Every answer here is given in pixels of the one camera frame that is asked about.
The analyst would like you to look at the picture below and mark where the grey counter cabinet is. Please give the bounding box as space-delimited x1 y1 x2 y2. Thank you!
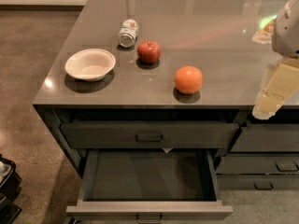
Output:
32 0 299 179

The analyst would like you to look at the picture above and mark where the black cart at left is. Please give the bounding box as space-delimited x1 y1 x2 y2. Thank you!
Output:
0 156 21 224

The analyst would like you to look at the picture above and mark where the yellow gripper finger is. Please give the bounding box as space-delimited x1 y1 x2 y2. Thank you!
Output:
252 58 299 120

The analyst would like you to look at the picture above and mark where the silver soda can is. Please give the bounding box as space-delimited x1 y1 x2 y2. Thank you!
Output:
118 19 139 48

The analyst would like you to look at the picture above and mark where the top right drawer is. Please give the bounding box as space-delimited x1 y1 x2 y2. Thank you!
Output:
230 121 299 152

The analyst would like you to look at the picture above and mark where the orange fruit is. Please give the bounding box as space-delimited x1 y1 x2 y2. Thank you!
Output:
174 66 203 94

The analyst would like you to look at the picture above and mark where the white paper bowl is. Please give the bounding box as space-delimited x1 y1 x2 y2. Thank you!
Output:
64 49 116 81

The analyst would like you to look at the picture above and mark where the open middle drawer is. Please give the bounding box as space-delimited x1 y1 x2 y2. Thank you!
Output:
66 149 233 224

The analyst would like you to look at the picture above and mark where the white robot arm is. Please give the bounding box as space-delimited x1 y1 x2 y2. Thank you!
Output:
252 0 299 120

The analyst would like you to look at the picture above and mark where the closed top left drawer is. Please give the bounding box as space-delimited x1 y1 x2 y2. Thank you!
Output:
60 121 238 148

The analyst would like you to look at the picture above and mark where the red apple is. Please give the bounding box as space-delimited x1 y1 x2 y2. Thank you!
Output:
137 41 161 64

